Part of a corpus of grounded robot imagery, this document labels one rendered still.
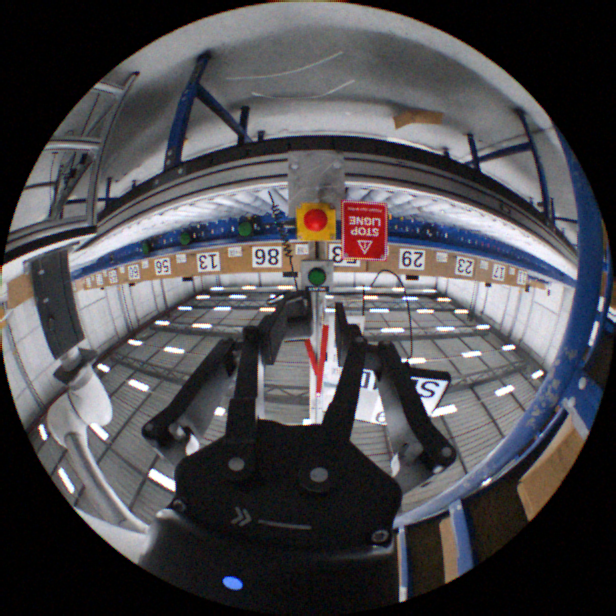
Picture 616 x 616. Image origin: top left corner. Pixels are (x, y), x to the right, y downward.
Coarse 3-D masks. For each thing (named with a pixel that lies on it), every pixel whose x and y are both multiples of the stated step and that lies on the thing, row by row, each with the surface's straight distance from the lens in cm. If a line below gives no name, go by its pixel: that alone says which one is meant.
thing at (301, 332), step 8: (288, 296) 41; (296, 296) 40; (304, 296) 40; (288, 304) 41; (296, 304) 41; (288, 312) 42; (296, 312) 42; (304, 312) 42; (264, 320) 44; (288, 320) 42; (296, 320) 41; (304, 320) 41; (312, 320) 43; (288, 328) 42; (296, 328) 41; (304, 328) 41; (312, 328) 42; (288, 336) 43; (296, 336) 42; (304, 336) 42
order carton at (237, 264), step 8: (224, 248) 116; (248, 248) 110; (288, 248) 105; (224, 256) 117; (240, 256) 112; (248, 256) 111; (224, 264) 118; (232, 264) 115; (240, 264) 113; (248, 264) 111; (288, 264) 106; (232, 272) 116; (240, 272) 114; (248, 272) 112; (256, 272) 110
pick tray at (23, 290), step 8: (16, 280) 107; (24, 280) 107; (8, 288) 107; (16, 288) 107; (24, 288) 106; (32, 288) 106; (8, 296) 107; (16, 296) 107; (24, 296) 106; (16, 304) 106
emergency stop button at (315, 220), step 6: (312, 210) 33; (318, 210) 33; (306, 216) 33; (312, 216) 33; (318, 216) 33; (324, 216) 33; (306, 222) 33; (312, 222) 32; (318, 222) 32; (324, 222) 33; (312, 228) 33; (318, 228) 33
